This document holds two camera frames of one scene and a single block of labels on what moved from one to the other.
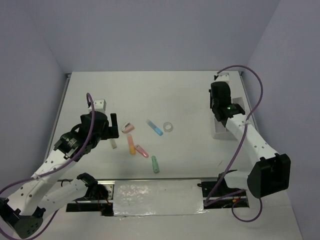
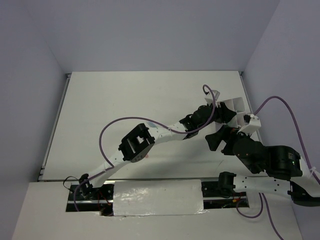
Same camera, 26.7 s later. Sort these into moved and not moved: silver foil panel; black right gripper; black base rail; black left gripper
Moved: black right gripper; black left gripper
Not moved: silver foil panel; black base rail
